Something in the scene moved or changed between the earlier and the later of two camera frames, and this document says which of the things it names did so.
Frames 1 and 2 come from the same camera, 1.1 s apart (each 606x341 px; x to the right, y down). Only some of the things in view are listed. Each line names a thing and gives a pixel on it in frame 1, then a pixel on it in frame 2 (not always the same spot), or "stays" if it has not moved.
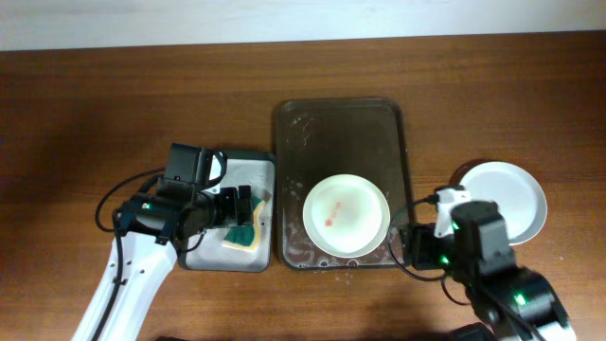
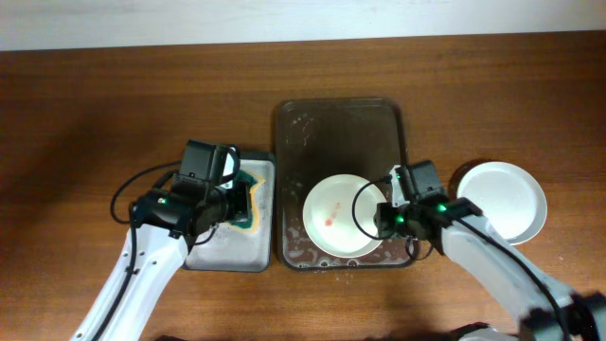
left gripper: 230,199 stays
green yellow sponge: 245,237 → 249,224
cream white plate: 347,216 stays
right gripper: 418,246 → 384,224
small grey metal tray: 205,252 stays
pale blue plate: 519,196 stays
